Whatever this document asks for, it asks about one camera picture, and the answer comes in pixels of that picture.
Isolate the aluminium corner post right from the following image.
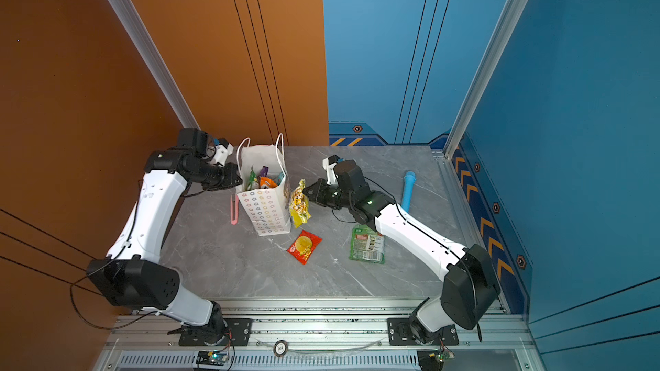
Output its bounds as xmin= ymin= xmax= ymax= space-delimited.
xmin=443 ymin=0 xmax=529 ymax=160

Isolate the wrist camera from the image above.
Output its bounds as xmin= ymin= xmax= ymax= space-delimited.
xmin=211 ymin=138 xmax=234 ymax=166
xmin=322 ymin=155 xmax=342 ymax=187

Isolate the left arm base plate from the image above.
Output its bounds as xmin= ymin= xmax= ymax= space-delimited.
xmin=168 ymin=318 xmax=253 ymax=348

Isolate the yellow snack bag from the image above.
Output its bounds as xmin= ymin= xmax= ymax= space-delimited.
xmin=289 ymin=179 xmax=311 ymax=228

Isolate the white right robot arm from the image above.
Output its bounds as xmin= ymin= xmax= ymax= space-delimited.
xmin=302 ymin=156 xmax=502 ymax=345

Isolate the aluminium corner post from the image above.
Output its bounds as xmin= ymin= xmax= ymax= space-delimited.
xmin=108 ymin=0 xmax=199 ymax=129
xmin=443 ymin=0 xmax=529 ymax=160

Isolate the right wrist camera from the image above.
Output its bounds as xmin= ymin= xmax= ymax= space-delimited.
xmin=322 ymin=155 xmax=342 ymax=187

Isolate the orange Fox's candy bag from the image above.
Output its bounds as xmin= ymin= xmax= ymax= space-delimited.
xmin=259 ymin=177 xmax=278 ymax=189

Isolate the green circuit board left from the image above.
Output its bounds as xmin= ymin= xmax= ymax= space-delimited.
xmin=195 ymin=350 xmax=230 ymax=370

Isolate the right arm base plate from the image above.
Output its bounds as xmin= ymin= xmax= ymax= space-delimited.
xmin=387 ymin=318 xmax=459 ymax=346

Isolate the green white snack bag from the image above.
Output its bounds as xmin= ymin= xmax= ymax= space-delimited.
xmin=349 ymin=225 xmax=385 ymax=264

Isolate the aluminium corner post left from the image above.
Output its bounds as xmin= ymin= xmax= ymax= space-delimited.
xmin=108 ymin=0 xmax=199 ymax=129

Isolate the blue cylinder tool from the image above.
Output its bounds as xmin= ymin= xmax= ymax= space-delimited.
xmin=400 ymin=171 xmax=417 ymax=213

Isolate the red yellow snack packet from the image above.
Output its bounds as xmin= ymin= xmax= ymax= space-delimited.
xmin=287 ymin=230 xmax=322 ymax=266

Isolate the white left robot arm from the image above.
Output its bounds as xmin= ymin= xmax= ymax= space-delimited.
xmin=86 ymin=128 xmax=242 ymax=345

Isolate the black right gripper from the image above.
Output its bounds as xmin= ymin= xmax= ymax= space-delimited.
xmin=301 ymin=179 xmax=357 ymax=211

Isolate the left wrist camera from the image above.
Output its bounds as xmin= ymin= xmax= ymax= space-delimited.
xmin=211 ymin=138 xmax=234 ymax=166

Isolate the aluminium rail frame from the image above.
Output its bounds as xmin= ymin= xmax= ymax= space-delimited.
xmin=96 ymin=297 xmax=544 ymax=370

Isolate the pink utility knife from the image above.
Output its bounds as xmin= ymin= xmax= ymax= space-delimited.
xmin=230 ymin=195 xmax=239 ymax=225

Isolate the green circuit board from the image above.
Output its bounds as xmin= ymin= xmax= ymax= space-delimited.
xmin=417 ymin=350 xmax=455 ymax=371
xmin=195 ymin=350 xmax=230 ymax=370

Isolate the white paper bag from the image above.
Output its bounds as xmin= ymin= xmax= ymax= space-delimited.
xmin=235 ymin=133 xmax=292 ymax=236

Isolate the green circuit board right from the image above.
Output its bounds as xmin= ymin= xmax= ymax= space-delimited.
xmin=417 ymin=350 xmax=455 ymax=371

